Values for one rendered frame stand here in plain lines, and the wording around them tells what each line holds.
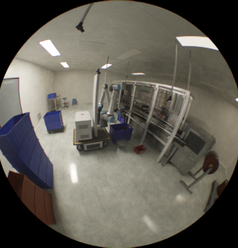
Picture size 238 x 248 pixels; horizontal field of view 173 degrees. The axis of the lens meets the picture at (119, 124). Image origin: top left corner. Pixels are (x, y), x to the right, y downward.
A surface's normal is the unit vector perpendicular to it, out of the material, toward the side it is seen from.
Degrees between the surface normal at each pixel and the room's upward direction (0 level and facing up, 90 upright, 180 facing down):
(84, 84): 90
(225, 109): 90
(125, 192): 0
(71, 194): 0
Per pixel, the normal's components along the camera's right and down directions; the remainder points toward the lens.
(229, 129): -0.89, 0.10
